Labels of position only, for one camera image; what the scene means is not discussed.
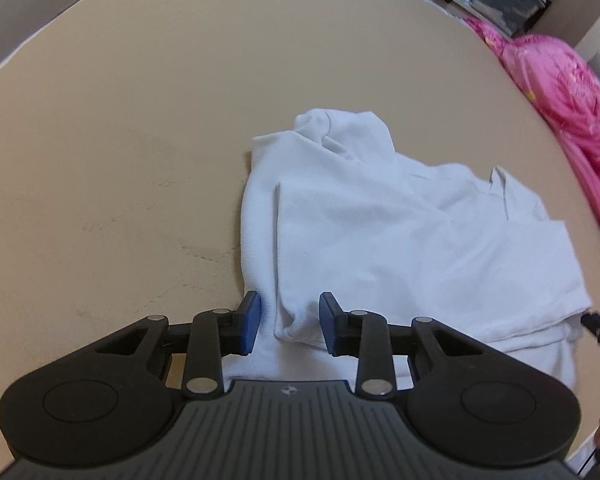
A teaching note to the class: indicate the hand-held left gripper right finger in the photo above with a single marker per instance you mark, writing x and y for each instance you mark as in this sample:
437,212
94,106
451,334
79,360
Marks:
328,322

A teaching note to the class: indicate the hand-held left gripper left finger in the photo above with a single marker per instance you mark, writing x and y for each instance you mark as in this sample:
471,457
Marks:
251,322

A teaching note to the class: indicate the white t-shirt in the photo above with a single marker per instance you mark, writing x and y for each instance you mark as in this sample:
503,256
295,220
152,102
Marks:
405,240

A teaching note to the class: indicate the pink quilt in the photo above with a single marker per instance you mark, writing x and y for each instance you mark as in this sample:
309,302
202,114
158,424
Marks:
570,90

